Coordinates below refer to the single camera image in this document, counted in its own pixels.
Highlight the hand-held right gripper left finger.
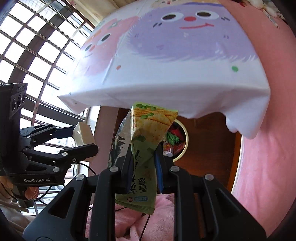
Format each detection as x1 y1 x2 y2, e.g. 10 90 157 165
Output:
23 152 136 241

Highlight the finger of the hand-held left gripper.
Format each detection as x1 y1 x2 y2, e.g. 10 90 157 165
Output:
20 123 77 141
22 143 99 172

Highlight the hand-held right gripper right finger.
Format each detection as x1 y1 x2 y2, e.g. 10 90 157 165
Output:
154 148 267 241

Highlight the round bin with cream rim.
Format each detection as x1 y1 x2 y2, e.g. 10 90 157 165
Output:
162 119 189 163

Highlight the green cracker packet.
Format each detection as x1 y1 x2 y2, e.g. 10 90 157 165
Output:
108 102 179 215

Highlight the person's left hand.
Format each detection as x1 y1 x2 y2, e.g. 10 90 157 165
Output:
0 177 40 202

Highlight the window with metal grille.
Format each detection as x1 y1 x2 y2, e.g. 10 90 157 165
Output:
0 0 104 209

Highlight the cartoon monster printed tablecloth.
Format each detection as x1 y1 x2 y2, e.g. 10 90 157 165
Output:
58 0 271 139

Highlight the white plush toy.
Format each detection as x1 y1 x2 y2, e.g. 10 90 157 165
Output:
252 0 281 16

